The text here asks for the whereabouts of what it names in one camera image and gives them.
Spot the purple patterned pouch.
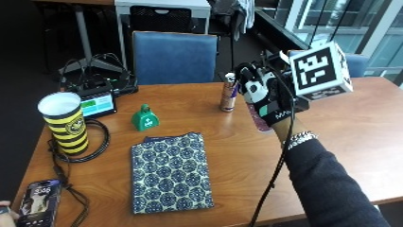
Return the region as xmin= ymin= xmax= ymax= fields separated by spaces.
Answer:
xmin=246 ymin=103 xmax=274 ymax=133

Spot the black smartphone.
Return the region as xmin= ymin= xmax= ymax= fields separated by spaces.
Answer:
xmin=14 ymin=179 xmax=63 ymax=227

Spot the grey table leg with base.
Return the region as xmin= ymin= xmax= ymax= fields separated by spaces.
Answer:
xmin=57 ymin=3 xmax=127 ymax=76

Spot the grey hanging jacket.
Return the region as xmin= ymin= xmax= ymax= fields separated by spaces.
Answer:
xmin=207 ymin=0 xmax=256 ymax=42

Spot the white cube with black markers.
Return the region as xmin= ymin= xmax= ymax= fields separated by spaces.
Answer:
xmin=287 ymin=41 xmax=353 ymax=102

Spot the silver beaded bracelet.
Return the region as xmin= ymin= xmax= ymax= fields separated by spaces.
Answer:
xmin=286 ymin=131 xmax=320 ymax=149

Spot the black mesh chair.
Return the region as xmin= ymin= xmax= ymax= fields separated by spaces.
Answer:
xmin=129 ymin=5 xmax=195 ymax=33

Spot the blue patterned fabric pouch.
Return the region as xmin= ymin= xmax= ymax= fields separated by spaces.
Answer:
xmin=130 ymin=131 xmax=215 ymax=216

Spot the green cowbell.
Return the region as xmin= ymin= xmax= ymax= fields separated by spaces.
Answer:
xmin=130 ymin=103 xmax=161 ymax=132

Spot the yellow black striped cup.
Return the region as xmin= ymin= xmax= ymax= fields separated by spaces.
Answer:
xmin=36 ymin=91 xmax=90 ymax=156

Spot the black glove cable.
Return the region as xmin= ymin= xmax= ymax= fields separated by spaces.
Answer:
xmin=248 ymin=64 xmax=296 ymax=227

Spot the small device with green screen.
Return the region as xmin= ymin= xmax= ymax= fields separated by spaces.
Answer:
xmin=78 ymin=90 xmax=118 ymax=119

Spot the black coiled cable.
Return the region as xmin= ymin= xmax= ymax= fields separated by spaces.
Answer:
xmin=46 ymin=117 xmax=111 ymax=227

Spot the black electronics box with wires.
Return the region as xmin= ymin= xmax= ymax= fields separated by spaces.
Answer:
xmin=57 ymin=52 xmax=139 ymax=96

